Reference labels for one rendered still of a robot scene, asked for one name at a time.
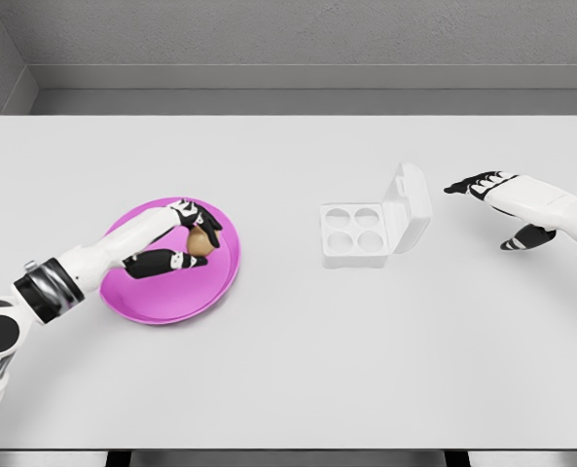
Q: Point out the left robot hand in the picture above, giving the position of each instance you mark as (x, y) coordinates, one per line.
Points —
(142, 228)

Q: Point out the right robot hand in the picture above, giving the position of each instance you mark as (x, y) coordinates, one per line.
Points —
(521, 199)

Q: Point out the brown egg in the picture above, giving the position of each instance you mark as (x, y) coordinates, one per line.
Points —
(201, 241)

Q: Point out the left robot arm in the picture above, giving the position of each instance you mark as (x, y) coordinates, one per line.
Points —
(40, 287)

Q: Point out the white egg box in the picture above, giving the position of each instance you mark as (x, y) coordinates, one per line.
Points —
(366, 228)

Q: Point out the pink round plate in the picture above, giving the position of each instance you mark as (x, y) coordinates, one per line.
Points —
(171, 292)

